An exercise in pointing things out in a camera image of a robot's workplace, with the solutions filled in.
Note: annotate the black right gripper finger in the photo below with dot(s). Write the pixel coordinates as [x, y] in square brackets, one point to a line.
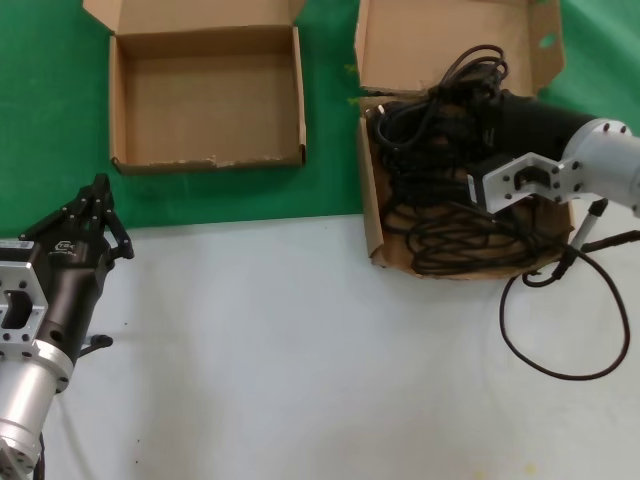
[487, 84]
[465, 134]

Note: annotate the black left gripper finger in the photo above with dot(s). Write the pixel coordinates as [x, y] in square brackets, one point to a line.
[75, 212]
[117, 235]

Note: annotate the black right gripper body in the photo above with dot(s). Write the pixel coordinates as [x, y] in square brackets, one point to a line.
[535, 125]

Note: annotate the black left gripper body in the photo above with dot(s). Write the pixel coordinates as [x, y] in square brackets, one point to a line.
[70, 280]

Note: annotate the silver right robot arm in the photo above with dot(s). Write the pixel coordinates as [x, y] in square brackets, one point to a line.
[615, 155]

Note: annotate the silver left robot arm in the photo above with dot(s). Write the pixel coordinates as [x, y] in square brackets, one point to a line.
[25, 400]

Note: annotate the cardboard box with torn lid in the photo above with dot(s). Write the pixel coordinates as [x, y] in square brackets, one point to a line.
[440, 30]

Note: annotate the cardboard box with intact lid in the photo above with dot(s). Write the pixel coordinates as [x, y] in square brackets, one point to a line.
[200, 110]

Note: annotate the green table cloth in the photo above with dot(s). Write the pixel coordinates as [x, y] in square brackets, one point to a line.
[50, 100]

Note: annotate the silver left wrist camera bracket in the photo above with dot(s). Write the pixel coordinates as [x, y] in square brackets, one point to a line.
[15, 300]

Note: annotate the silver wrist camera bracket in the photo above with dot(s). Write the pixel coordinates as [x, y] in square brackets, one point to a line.
[505, 182]
[15, 300]

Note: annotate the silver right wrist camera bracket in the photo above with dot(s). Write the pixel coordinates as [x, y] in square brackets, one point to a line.
[505, 182]

